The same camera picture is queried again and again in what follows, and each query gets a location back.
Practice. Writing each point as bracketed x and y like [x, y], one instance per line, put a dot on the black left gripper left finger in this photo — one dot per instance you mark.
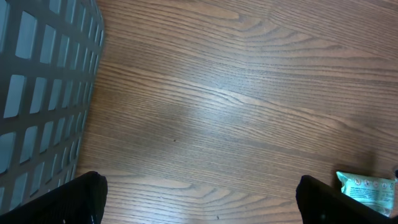
[81, 200]

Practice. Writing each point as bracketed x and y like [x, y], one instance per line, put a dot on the teal wipes packet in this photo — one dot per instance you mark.
[375, 193]

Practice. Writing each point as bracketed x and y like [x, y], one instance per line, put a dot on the grey plastic mesh basket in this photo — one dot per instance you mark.
[50, 54]

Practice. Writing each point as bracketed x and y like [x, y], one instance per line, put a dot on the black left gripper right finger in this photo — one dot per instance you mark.
[319, 203]

